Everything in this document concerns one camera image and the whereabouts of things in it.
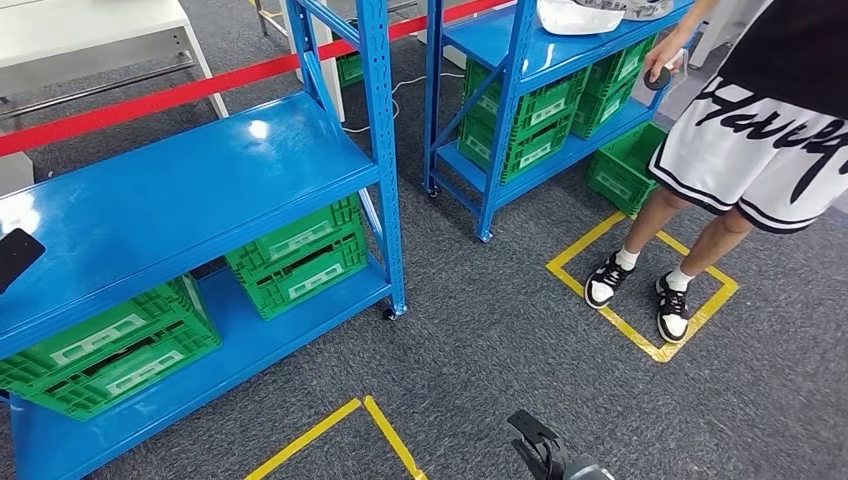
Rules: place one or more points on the person's right hand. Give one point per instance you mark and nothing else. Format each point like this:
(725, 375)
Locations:
(669, 50)

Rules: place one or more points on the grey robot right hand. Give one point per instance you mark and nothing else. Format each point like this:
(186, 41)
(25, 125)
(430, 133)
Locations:
(536, 437)

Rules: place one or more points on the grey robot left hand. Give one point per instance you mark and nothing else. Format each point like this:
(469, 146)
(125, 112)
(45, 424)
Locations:
(16, 255)

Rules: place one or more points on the black round handheld device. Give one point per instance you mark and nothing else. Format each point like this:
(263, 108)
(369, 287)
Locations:
(658, 79)

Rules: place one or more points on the white curved panel part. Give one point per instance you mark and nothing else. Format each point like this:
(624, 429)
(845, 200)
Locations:
(576, 20)

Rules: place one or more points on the person's right forearm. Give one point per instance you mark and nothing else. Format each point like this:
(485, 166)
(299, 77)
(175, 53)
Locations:
(692, 23)

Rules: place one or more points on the blue metal shelf rack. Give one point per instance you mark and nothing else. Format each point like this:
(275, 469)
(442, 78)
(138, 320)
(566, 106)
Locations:
(166, 179)
(490, 46)

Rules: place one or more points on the person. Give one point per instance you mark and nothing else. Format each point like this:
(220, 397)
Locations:
(748, 152)

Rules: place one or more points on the red barrier belt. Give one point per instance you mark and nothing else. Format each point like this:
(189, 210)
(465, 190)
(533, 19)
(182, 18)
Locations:
(132, 106)

